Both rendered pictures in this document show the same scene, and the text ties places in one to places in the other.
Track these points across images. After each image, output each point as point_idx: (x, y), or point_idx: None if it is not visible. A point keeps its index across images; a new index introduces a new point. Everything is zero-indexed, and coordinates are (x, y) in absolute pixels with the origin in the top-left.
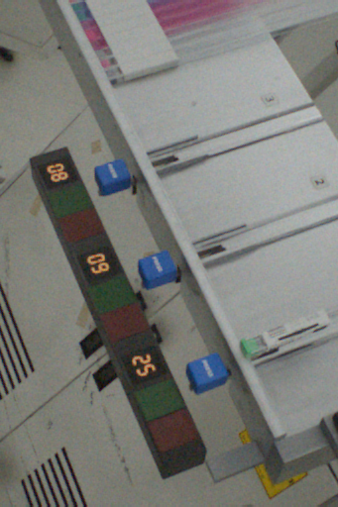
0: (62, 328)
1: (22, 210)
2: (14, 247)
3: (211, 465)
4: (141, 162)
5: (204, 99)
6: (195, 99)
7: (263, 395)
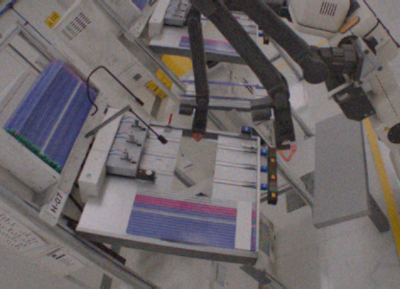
0: None
1: None
2: None
3: (266, 149)
4: (259, 181)
5: (236, 193)
6: (238, 193)
7: (258, 142)
